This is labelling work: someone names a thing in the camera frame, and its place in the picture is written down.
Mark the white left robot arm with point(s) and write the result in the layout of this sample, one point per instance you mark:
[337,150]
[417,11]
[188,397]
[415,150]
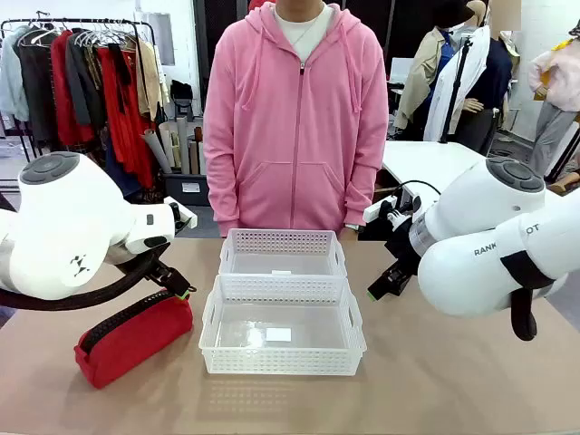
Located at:
[68,217]

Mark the white background table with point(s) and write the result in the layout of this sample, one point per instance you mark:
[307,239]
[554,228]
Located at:
[426,161]

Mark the tall white cardboard tube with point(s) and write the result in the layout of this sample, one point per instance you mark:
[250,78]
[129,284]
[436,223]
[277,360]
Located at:
[183,145]

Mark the pink sleeved right forearm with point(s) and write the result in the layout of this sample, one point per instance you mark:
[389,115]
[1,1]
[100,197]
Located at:
[219,195]

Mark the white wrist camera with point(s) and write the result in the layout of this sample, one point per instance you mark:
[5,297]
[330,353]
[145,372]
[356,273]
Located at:
[186,217]
[378,210]

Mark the black storage box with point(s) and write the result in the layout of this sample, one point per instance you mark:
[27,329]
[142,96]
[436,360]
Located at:
[186,197]

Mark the silver wristwatch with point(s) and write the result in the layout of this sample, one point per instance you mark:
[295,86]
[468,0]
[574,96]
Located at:
[352,226]

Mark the black clothes rack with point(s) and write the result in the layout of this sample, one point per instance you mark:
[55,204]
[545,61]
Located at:
[145,68]

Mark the person's left hand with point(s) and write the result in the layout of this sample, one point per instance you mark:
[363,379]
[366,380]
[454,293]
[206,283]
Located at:
[350,234]

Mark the grey hanging coat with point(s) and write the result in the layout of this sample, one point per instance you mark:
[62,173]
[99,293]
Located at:
[84,86]

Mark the mannequin with pink fluffy sweater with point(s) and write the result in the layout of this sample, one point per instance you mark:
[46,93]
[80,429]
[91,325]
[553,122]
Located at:
[557,81]

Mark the white sticker in small basket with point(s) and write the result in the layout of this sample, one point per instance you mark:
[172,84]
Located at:
[281,272]

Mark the red zippered pencil case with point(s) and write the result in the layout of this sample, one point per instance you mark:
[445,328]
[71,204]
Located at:
[131,335]

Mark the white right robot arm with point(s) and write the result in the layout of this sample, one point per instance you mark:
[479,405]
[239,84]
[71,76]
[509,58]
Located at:
[489,235]

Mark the pink sleeved left forearm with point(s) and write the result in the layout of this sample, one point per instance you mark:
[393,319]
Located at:
[364,190]

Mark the grey paper roll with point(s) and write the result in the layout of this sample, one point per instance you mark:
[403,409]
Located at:
[157,151]

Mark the person in pink hoodie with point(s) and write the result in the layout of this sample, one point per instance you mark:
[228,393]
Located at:
[294,136]

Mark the mannequin with beige trench coat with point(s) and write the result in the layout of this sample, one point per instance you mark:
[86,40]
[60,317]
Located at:
[421,77]

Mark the mannequin with navy garment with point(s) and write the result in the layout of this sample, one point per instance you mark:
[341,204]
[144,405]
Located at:
[496,81]

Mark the large white perforated basket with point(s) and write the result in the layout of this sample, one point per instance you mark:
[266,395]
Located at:
[281,358]

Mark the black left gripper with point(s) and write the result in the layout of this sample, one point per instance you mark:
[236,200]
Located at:
[162,268]

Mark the red cap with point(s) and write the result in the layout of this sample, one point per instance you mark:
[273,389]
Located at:
[259,4]

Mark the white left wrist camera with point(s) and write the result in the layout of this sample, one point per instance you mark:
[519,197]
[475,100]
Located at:
[186,217]

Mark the light blue hanging garment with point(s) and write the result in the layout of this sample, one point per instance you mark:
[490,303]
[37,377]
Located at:
[10,77]

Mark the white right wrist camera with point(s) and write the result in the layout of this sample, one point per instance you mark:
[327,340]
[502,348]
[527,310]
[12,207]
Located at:
[378,210]

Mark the small white perforated basket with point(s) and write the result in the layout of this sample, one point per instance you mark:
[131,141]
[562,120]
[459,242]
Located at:
[283,254]

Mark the beige hanging garment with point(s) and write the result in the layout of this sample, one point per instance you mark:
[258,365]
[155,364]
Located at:
[147,77]

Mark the dark brown hanging garment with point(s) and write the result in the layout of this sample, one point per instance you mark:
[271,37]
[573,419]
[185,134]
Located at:
[38,90]

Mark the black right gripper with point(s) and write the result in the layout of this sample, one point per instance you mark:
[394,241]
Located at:
[402,249]

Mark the beige paper roll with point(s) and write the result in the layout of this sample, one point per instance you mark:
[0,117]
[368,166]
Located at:
[194,158]

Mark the red hanging jacket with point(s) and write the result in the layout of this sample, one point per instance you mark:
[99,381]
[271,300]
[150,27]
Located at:
[63,90]

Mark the mannequin with white shirt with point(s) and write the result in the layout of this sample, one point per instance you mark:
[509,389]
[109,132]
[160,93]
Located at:
[457,90]

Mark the white sticker in large basket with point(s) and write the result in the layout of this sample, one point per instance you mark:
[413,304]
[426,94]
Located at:
[278,335]

